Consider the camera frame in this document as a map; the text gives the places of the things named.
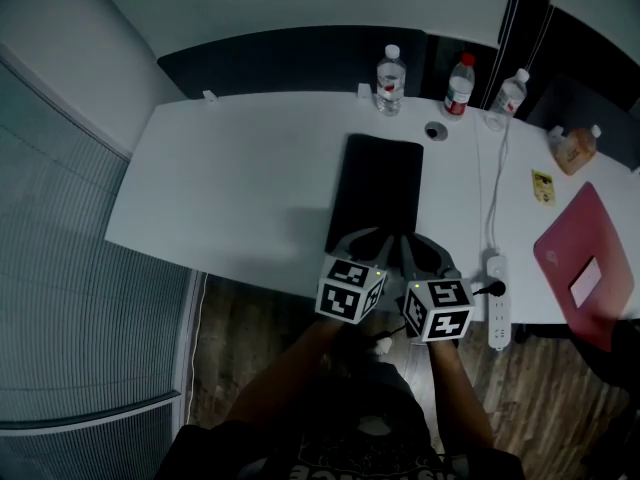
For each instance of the black window frame post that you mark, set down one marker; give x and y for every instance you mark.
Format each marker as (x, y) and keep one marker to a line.
(520, 33)

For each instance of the white power strip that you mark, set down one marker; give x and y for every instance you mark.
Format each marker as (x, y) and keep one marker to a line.
(498, 318)

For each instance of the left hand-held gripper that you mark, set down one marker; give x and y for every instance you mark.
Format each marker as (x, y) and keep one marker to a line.
(345, 293)

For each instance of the clear bottle red cap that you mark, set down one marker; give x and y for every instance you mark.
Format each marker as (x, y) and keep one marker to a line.
(459, 93)

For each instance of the narrow white roller blind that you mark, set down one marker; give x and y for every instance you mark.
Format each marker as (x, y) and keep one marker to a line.
(600, 3)

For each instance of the clear water bottle white cap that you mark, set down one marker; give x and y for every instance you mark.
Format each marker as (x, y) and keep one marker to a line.
(507, 98)
(390, 85)

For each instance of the long dark grey divider panel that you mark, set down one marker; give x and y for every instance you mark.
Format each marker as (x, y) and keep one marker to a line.
(300, 63)

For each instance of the wide white roller blind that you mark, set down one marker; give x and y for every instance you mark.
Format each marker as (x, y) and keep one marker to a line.
(300, 3)

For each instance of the short dark grey divider panel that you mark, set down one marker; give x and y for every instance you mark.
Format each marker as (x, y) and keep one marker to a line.
(580, 103)

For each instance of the white desk clip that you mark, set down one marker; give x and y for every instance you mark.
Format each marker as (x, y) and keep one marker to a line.
(365, 91)
(210, 96)
(556, 133)

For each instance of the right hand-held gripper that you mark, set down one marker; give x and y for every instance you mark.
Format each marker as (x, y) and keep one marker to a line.
(440, 310)

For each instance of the orange drink bottle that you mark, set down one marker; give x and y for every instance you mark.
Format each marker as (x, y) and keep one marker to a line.
(575, 153)

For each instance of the person's dark shoe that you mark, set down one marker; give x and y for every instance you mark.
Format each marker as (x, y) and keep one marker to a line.
(362, 345)

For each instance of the grey venetian blind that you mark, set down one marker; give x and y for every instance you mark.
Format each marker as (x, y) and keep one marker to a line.
(65, 268)

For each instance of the person's left forearm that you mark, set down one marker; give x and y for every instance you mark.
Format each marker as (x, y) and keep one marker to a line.
(280, 373)

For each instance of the anime print desk mat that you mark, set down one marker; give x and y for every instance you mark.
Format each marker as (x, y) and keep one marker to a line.
(380, 183)

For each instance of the small yellow card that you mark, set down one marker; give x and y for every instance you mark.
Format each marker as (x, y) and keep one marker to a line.
(544, 188)

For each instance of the person's right forearm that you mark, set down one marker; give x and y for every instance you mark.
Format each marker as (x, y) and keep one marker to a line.
(457, 393)

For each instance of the person's black printed shirt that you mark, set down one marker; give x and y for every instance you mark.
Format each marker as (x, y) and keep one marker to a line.
(350, 438)

